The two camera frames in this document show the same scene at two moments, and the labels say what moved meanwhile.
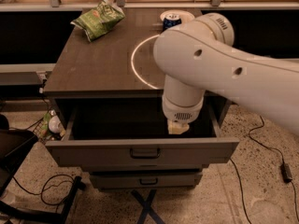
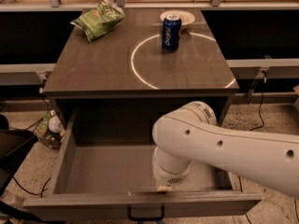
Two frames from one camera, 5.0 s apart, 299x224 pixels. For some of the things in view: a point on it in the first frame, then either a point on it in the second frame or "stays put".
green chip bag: (100, 21) stays put
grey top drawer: (134, 133) → (96, 180)
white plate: (185, 15) stays put
